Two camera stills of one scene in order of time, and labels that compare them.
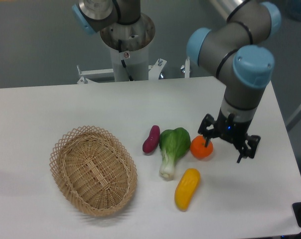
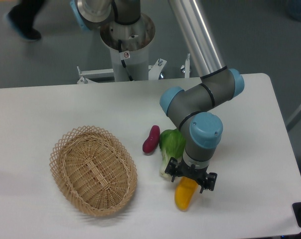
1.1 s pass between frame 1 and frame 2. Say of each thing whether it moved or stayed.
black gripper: moved
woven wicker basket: stayed
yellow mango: stayed
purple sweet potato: stayed
